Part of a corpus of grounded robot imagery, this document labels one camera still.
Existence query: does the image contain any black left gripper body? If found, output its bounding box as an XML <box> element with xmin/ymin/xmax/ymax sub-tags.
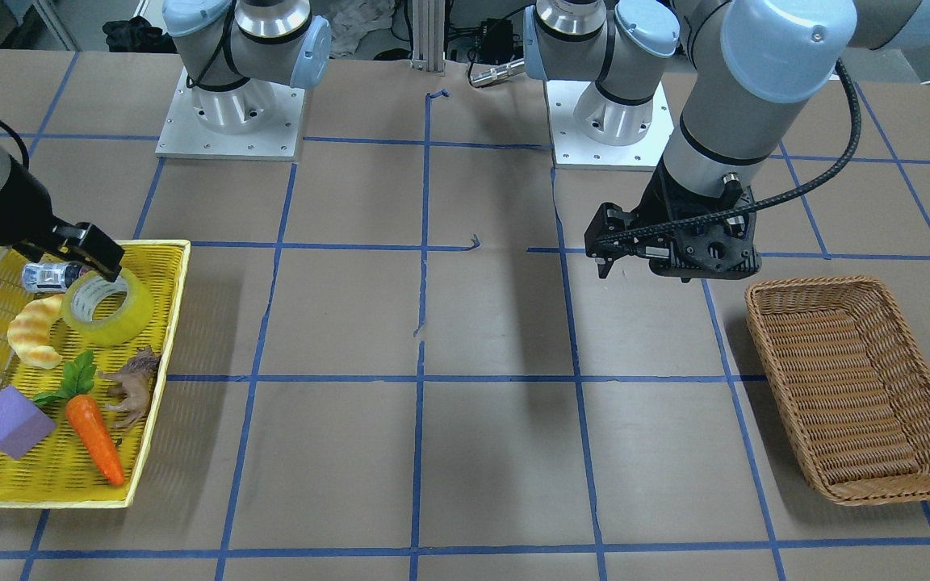
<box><xmin>632</xmin><ymin>163</ymin><xmax>756</xmax><ymax>249</ymax></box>

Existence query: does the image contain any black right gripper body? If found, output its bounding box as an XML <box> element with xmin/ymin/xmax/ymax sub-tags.
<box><xmin>0</xmin><ymin>173</ymin><xmax>74</xmax><ymax>253</ymax></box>

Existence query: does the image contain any yellow tape roll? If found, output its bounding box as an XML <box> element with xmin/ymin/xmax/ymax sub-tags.
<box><xmin>61</xmin><ymin>267</ymin><xmax>154</xmax><ymax>346</ymax></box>

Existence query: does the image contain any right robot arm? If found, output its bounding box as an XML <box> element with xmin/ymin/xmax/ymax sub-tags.
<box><xmin>0</xmin><ymin>1</ymin><xmax>333</xmax><ymax>281</ymax></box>

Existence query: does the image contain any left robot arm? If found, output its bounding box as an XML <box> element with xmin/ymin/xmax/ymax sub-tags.
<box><xmin>523</xmin><ymin>1</ymin><xmax>930</xmax><ymax>281</ymax></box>

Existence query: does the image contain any toy croissant bread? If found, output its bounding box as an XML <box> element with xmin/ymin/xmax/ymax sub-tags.
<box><xmin>6</xmin><ymin>294</ymin><xmax>65</xmax><ymax>369</ymax></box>

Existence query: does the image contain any orange toy carrot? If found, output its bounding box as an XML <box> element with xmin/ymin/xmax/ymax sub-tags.
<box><xmin>33</xmin><ymin>349</ymin><xmax>125</xmax><ymax>487</ymax></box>

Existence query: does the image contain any yellow plastic basket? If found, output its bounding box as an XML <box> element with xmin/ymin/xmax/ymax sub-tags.
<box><xmin>0</xmin><ymin>240</ymin><xmax>191</xmax><ymax>508</ymax></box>

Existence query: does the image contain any brown toy dinosaur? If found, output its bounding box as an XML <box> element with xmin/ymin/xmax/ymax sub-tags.
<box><xmin>96</xmin><ymin>346</ymin><xmax>160</xmax><ymax>430</ymax></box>

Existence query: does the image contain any purple foam block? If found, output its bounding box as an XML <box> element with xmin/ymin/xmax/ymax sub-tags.
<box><xmin>0</xmin><ymin>385</ymin><xmax>57</xmax><ymax>460</ymax></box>

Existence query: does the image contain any brown wicker basket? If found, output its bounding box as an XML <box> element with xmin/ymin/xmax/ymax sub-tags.
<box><xmin>744</xmin><ymin>276</ymin><xmax>930</xmax><ymax>505</ymax></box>

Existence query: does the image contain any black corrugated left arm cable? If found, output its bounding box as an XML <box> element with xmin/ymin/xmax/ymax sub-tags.
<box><xmin>594</xmin><ymin>61</ymin><xmax>863</xmax><ymax>253</ymax></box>

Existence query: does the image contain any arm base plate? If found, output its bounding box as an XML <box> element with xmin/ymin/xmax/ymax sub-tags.
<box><xmin>545</xmin><ymin>80</ymin><xmax>674</xmax><ymax>172</ymax></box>
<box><xmin>155</xmin><ymin>70</ymin><xmax>308</xmax><ymax>162</ymax></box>

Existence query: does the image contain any aluminium frame post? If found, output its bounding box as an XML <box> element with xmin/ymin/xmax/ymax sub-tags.
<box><xmin>410</xmin><ymin>0</ymin><xmax>446</xmax><ymax>76</ymax></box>

